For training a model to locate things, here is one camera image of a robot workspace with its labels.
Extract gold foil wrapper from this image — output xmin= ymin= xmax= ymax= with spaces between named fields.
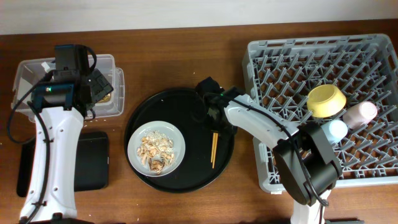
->
xmin=98 ymin=93 xmax=111 ymax=103

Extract food scraps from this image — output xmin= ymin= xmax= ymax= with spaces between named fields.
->
xmin=136 ymin=131 xmax=175 ymax=175

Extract grey plate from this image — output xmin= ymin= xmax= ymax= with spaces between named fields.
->
xmin=127 ymin=121 xmax=186 ymax=177

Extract yellow bowl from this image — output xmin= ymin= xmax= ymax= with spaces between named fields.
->
xmin=307 ymin=84 xmax=346 ymax=118

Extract blue cup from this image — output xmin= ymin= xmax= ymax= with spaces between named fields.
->
xmin=321 ymin=120 xmax=348 ymax=145

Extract pink cup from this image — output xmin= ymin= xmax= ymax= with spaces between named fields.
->
xmin=343 ymin=101 xmax=377 ymax=129

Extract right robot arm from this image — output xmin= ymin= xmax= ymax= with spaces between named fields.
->
xmin=195 ymin=77 xmax=342 ymax=223

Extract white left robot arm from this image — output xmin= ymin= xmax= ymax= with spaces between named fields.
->
xmin=19 ymin=44 xmax=114 ymax=223

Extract clear plastic waste bin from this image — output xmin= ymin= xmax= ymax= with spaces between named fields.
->
xmin=11 ymin=54 xmax=125 ymax=119

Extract grey dishwasher rack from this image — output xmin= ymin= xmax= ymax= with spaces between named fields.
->
xmin=242 ymin=34 xmax=397 ymax=188

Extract round black tray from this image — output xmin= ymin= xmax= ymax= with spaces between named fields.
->
xmin=124 ymin=88 xmax=236 ymax=194

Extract black rectangular bin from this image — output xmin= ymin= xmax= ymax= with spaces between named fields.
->
xmin=16 ymin=131 xmax=109 ymax=198

